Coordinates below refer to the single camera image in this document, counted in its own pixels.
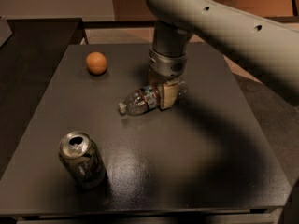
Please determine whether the open aluminium drink can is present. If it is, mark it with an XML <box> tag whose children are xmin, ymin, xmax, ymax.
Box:
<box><xmin>59</xmin><ymin>131</ymin><xmax>106</xmax><ymax>189</ymax></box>

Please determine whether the clear plastic water bottle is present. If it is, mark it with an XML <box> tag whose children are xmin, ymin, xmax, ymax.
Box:
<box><xmin>118</xmin><ymin>78</ymin><xmax>188</xmax><ymax>116</ymax></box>

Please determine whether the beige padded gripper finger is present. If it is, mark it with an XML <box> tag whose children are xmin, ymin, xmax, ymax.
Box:
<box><xmin>158</xmin><ymin>78</ymin><xmax>179</xmax><ymax>110</ymax></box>
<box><xmin>148</xmin><ymin>69</ymin><xmax>165</xmax><ymax>86</ymax></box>

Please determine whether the orange ball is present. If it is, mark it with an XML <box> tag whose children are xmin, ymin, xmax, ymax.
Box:
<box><xmin>86</xmin><ymin>52</ymin><xmax>107</xmax><ymax>76</ymax></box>

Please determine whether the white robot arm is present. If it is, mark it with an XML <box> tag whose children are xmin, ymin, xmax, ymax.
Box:
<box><xmin>146</xmin><ymin>0</ymin><xmax>299</xmax><ymax>106</ymax></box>

